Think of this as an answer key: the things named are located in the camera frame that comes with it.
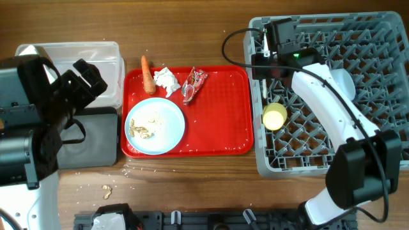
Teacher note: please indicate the black tray bin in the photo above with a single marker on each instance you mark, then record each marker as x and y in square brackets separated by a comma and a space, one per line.
[100, 147]

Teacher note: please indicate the light blue plate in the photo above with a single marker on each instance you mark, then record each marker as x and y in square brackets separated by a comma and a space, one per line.
[171, 126]

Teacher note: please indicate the food scrap on table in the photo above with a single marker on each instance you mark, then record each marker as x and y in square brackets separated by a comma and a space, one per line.
[108, 191]

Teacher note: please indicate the yellow cup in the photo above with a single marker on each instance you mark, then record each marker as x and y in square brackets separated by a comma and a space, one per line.
[274, 116]

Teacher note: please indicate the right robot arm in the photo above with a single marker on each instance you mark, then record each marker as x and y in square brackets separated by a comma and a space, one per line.
[366, 162]

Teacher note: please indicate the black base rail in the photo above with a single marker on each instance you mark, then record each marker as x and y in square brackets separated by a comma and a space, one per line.
[121, 216]

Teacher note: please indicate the red snack wrapper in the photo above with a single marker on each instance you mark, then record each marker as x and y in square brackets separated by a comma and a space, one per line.
[195, 80]

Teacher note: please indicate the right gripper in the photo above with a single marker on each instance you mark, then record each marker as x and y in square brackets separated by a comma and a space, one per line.
[266, 66]

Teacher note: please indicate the orange carrot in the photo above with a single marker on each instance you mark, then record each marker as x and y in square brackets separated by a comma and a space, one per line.
[148, 82]

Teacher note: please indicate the grey dishwasher rack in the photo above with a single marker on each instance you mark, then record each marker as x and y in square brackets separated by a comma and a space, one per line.
[372, 47]

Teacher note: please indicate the red serving tray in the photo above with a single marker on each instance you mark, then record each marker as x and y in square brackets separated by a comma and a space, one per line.
[218, 121]

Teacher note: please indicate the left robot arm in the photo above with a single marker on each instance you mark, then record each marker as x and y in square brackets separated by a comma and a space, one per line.
[37, 104]

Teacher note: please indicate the white plastic spoon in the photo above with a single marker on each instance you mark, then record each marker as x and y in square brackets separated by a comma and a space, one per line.
[264, 88]

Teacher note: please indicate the light blue small bowl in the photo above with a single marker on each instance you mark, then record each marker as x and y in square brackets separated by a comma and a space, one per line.
[344, 82]

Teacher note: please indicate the clear plastic bin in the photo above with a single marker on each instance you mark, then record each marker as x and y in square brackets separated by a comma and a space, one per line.
[104, 55]

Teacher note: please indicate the crumpled white tissue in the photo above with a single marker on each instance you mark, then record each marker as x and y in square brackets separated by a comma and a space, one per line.
[166, 79]

